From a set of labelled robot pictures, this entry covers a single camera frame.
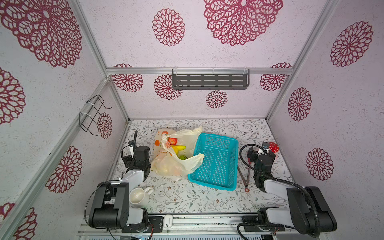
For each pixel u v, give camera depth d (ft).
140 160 2.30
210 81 3.12
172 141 3.30
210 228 2.40
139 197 2.67
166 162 2.75
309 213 1.38
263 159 2.22
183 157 3.02
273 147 3.18
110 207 1.41
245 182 2.83
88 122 2.49
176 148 3.28
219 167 3.10
